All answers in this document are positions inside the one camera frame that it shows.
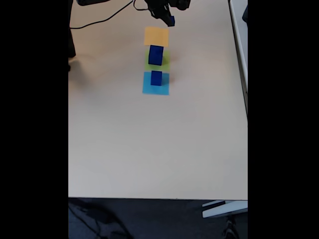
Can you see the small blue cube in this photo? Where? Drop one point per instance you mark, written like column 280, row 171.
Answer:
column 172, row 22

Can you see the large blue cube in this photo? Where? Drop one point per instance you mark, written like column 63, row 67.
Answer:
column 155, row 59

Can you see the medium blue cube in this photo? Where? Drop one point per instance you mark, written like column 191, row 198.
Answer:
column 156, row 79

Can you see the orange paper square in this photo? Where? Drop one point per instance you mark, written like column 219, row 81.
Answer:
column 155, row 36

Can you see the green paper square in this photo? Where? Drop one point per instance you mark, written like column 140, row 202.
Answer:
column 166, row 63

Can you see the light blue paper square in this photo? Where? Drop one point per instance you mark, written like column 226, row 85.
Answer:
column 148, row 89

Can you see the white neighbouring desk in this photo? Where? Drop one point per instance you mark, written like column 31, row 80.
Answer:
column 240, row 37

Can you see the dark blue object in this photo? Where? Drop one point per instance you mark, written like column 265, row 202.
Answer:
column 245, row 13

